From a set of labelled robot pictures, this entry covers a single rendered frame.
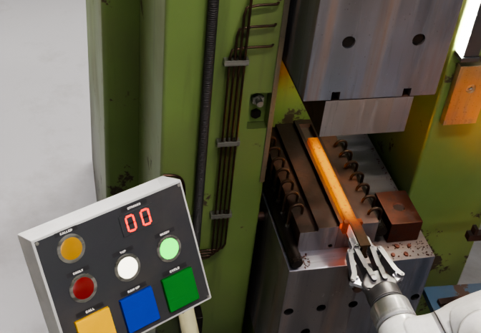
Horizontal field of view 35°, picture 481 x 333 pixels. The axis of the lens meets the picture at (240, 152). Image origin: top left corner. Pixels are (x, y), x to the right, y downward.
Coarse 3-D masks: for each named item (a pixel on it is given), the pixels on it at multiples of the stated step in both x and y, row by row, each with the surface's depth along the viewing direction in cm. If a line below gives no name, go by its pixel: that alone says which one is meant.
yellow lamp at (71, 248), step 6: (66, 240) 147; (72, 240) 148; (78, 240) 149; (66, 246) 147; (72, 246) 148; (78, 246) 149; (66, 252) 147; (72, 252) 148; (78, 252) 149; (66, 258) 148; (72, 258) 148
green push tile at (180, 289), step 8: (184, 272) 162; (192, 272) 164; (160, 280) 160; (168, 280) 160; (176, 280) 161; (184, 280) 163; (192, 280) 164; (168, 288) 160; (176, 288) 162; (184, 288) 163; (192, 288) 164; (168, 296) 161; (176, 296) 162; (184, 296) 163; (192, 296) 164; (168, 304) 161; (176, 304) 162; (184, 304) 163
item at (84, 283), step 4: (80, 280) 150; (84, 280) 150; (88, 280) 150; (76, 284) 149; (80, 284) 150; (84, 284) 150; (88, 284) 150; (92, 284) 151; (76, 288) 149; (80, 288) 150; (84, 288) 150; (88, 288) 150; (92, 288) 151; (76, 292) 149; (80, 292) 150; (84, 292) 150; (88, 292) 151; (92, 292) 151; (76, 296) 149; (80, 296) 150; (84, 296) 150; (88, 296) 151
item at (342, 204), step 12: (312, 144) 207; (324, 156) 203; (324, 168) 199; (336, 180) 195; (336, 192) 192; (336, 204) 190; (348, 204) 189; (348, 216) 185; (360, 228) 181; (360, 240) 178
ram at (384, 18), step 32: (320, 0) 144; (352, 0) 145; (384, 0) 147; (416, 0) 149; (448, 0) 150; (288, 32) 165; (320, 32) 148; (352, 32) 150; (384, 32) 152; (416, 32) 153; (448, 32) 155; (288, 64) 166; (320, 64) 153; (352, 64) 155; (384, 64) 157; (416, 64) 159; (320, 96) 158; (352, 96) 160; (384, 96) 162
